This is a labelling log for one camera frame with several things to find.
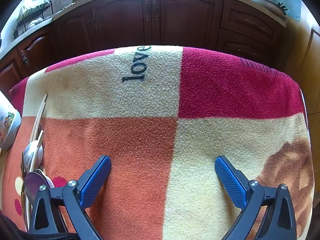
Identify wooden chopstick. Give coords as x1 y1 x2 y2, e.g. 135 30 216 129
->
29 130 46 173
30 94 48 143

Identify checked fleece blanket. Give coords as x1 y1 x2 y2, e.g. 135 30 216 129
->
7 45 315 240

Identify white cartoon-print jar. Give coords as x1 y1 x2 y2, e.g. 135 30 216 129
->
0 90 22 151

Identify black wire dish rack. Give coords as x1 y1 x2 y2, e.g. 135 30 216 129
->
12 0 54 39

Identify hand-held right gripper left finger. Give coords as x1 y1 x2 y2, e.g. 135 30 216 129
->
29 155 112 240

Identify small steel spoon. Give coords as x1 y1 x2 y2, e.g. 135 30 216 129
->
22 140 45 170

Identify large steel spoon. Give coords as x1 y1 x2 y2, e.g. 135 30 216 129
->
24 170 52 202

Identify dark wooden kitchen cabinets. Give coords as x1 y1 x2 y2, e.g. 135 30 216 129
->
0 0 288 90

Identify white ceramic spoon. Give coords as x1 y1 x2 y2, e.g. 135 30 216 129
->
24 172 55 232

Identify metal bowl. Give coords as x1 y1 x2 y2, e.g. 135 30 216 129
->
249 0 287 18

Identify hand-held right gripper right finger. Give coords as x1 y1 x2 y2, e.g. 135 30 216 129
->
214 155 304 240

